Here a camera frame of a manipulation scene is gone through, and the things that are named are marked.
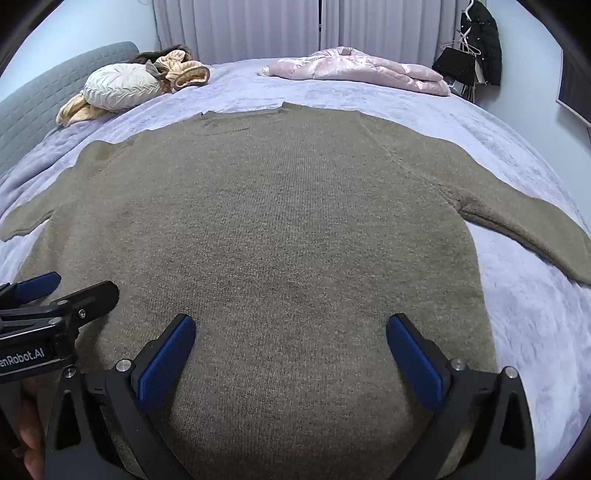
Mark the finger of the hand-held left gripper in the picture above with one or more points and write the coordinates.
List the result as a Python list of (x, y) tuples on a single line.
[(39, 284), (92, 295)]

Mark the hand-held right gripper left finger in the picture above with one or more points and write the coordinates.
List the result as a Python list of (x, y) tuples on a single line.
[(168, 355)]

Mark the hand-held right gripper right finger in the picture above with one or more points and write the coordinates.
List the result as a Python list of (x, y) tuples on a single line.
[(415, 364)]

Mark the olive knit sweater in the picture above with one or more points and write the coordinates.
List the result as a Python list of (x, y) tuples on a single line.
[(277, 230)]

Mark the person's left hand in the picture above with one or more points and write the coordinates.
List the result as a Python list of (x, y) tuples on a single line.
[(32, 429)]

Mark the grey quilted headboard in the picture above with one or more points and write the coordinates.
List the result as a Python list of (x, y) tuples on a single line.
[(27, 120)]

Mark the white round pleated pillow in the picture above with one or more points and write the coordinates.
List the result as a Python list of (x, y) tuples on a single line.
[(122, 85)]

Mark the small taupe cloth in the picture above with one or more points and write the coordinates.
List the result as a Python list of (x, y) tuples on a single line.
[(157, 69)]

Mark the brown fuzzy garment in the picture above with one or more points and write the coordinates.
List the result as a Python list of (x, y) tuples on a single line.
[(152, 56)]

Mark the pink quilted jacket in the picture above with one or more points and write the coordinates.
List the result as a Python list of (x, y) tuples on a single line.
[(360, 69)]

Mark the black hanging handbag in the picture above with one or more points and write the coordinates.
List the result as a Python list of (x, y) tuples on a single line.
[(455, 64)]

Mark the grey pleated curtain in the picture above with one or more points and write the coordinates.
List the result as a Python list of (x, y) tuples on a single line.
[(388, 23), (235, 27)]

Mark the black hanging coat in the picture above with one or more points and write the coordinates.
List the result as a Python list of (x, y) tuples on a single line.
[(485, 41)]

